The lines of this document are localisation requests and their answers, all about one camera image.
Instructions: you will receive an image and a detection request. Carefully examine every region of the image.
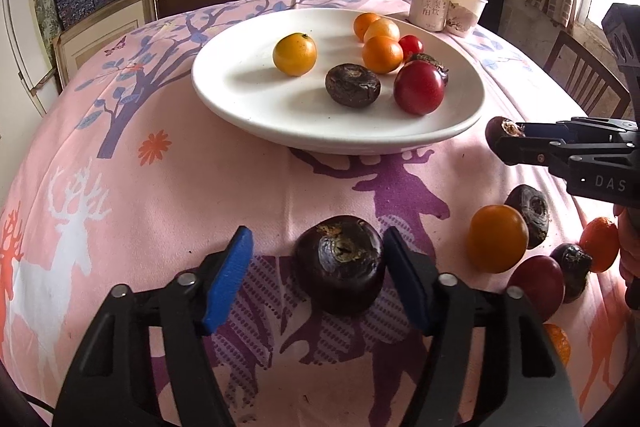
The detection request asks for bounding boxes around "white oval plate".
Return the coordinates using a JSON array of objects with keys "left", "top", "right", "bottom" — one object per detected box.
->
[{"left": 191, "top": 8, "right": 487, "bottom": 155}]

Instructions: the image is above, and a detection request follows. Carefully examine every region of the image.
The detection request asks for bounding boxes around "pale orange tomato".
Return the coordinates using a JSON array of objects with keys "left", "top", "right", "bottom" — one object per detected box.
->
[{"left": 364, "top": 18, "right": 401, "bottom": 42}]

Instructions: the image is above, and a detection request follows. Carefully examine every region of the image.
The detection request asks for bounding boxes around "pink deer print tablecloth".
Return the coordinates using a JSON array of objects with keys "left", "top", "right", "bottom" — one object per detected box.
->
[{"left": 0, "top": 0, "right": 640, "bottom": 427}]

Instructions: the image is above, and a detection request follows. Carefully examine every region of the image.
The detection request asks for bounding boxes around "orange tomato on tablecloth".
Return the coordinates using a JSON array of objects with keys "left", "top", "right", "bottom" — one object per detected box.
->
[{"left": 467, "top": 204, "right": 529, "bottom": 274}]

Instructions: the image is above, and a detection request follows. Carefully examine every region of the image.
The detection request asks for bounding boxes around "dark water chestnut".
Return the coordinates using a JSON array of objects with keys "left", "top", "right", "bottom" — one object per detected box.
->
[
  {"left": 485, "top": 116, "right": 526, "bottom": 154},
  {"left": 404, "top": 52, "right": 449, "bottom": 85},
  {"left": 550, "top": 243, "right": 593, "bottom": 304},
  {"left": 292, "top": 215, "right": 387, "bottom": 317},
  {"left": 504, "top": 184, "right": 550, "bottom": 250},
  {"left": 325, "top": 63, "right": 382, "bottom": 106}
]

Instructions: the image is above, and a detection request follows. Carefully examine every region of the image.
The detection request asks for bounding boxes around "pale framed picture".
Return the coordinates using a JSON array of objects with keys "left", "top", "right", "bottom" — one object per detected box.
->
[{"left": 52, "top": 0, "right": 158, "bottom": 80}]

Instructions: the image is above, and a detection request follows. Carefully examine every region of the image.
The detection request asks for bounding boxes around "large orange with stem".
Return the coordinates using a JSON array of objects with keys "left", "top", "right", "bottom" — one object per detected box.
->
[{"left": 579, "top": 217, "right": 622, "bottom": 274}]

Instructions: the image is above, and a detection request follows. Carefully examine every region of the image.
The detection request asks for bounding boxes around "red tomato on tablecloth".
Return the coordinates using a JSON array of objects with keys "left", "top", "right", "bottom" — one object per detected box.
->
[{"left": 506, "top": 255, "right": 566, "bottom": 323}]

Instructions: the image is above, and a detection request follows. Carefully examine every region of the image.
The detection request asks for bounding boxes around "white leaning board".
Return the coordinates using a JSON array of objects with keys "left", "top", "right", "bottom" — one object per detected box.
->
[{"left": 2, "top": 0, "right": 61, "bottom": 118}]

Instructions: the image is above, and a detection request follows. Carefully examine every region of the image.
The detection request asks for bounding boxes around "person's right hand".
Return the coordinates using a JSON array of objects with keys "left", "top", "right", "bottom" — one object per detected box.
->
[{"left": 617, "top": 207, "right": 640, "bottom": 303}]

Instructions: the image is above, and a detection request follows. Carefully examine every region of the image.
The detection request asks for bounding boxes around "white beverage can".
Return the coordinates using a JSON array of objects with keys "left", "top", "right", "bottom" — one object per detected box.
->
[{"left": 409, "top": 0, "right": 453, "bottom": 32}]

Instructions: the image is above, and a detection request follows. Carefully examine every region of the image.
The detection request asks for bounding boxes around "dark wooden chair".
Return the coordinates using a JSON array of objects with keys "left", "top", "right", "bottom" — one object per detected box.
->
[{"left": 542, "top": 29, "right": 633, "bottom": 118}]

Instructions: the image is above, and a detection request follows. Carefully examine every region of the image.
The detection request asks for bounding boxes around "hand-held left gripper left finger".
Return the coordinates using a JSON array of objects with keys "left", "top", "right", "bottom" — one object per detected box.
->
[{"left": 52, "top": 226, "right": 254, "bottom": 427}]

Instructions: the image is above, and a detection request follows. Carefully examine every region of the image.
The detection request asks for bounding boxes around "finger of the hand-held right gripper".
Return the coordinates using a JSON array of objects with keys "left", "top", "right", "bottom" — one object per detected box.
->
[
  {"left": 515, "top": 117, "right": 638, "bottom": 138},
  {"left": 492, "top": 136, "right": 633, "bottom": 178}
]

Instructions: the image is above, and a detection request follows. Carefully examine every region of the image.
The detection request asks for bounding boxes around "red cherry tomato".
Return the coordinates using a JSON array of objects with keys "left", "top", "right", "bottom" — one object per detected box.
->
[{"left": 397, "top": 35, "right": 424, "bottom": 58}]

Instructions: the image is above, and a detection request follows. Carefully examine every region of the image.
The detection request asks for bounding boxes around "small orange tangerine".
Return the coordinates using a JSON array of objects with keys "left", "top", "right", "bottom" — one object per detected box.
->
[
  {"left": 272, "top": 33, "right": 318, "bottom": 78},
  {"left": 353, "top": 13, "right": 383, "bottom": 42}
]

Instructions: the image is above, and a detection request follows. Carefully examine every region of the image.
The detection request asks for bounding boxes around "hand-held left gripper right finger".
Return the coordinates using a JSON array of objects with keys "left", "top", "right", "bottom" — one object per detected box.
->
[{"left": 382, "top": 226, "right": 583, "bottom": 427}]

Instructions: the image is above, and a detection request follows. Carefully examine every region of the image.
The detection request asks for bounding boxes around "large red tomato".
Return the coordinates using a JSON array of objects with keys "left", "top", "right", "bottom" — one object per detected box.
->
[{"left": 393, "top": 61, "right": 446, "bottom": 116}]

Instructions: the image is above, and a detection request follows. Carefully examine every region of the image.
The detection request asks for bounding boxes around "white paper cup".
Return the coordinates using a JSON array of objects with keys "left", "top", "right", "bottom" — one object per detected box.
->
[{"left": 446, "top": 0, "right": 490, "bottom": 38}]

